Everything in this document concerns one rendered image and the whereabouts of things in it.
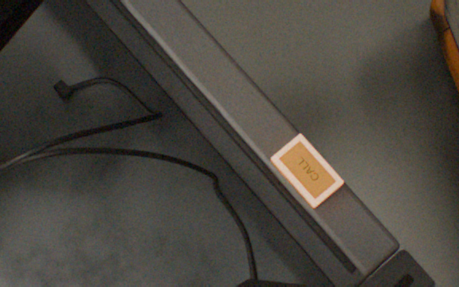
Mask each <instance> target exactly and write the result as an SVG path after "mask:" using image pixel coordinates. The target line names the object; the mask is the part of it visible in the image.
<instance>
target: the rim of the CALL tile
mask: <svg viewBox="0 0 459 287"><path fill-rule="evenodd" d="M299 140H300V141H301V142H302V143H303V145H304V146H305V147H306V148H307V149H309V151H310V152H311V153H312V154H313V155H314V156H315V157H316V158H317V160H318V161H319V162H320V163H321V164H322V165H323V166H324V168H325V169H326V170H327V171H328V172H329V173H330V174H331V176H332V177H333V178H334V179H335V180H336V181H337V182H336V183H335V184H334V185H333V186H331V187H330V188H329V189H328V190H326V191H325V192H324V193H323V194H322V195H321V196H320V197H319V198H317V199H314V198H313V197H312V196H311V195H310V194H309V192H308V191H306V190H305V189H304V188H303V187H302V185H301V184H300V183H299V182H298V181H297V180H296V179H295V177H294V176H293V175H292V174H291V173H290V172H289V171H288V169H287V168H286V167H285V166H284V165H283V164H282V162H281V161H280V160H279V158H280V157H281V156H282V155H283V154H284V153H285V152H287V151H288V150H289V148H291V147H292V146H293V145H294V144H296V143H297V142H298V141H299ZM271 160H272V161H273V162H274V163H275V165H276V166H277V167H278V168H279V169H280V170H281V172H282V173H283V174H284V175H285V176H286V177H287V178H288V180H289V181H290V182H291V183H292V184H293V185H294V187H295V188H296V189H297V190H298V191H299V192H300V193H301V194H302V195H303V196H304V197H305V198H306V199H307V200H308V201H309V202H310V203H311V204H312V205H313V206H314V207H316V206H318V205H319V204H320V203H321V202H323V201H324V200H325V199H326V198H327V197H328V196H329V195H330V194H331V193H332V192H334V191H335V190H336V189H337V188H339V187H340V186H341V185H342V184H343V180H342V179H341V178H340V177H339V176H338V175H337V174H336V173H335V172H334V171H333V170H332V168H331V167H330V166H329V165H328V164H327V163H326V162H325V160H324V159H323V158H322V157H321V156H320V155H319V154H318V152H317V151H316V150H315V148H314V147H313V146H312V145H311V144H310V143H309V142H308V141H307V140H306V139H305V138H304V137H303V136H302V135H301V134H299V135H298V136H296V137H295V138H294V139H293V140H291V141H290V142H289V143H288V144H286V145H285V146H284V147H283V148H281V150H280V151H279V152H278V153H276V154H275V155H274V156H273V157H272V158H271Z"/></svg>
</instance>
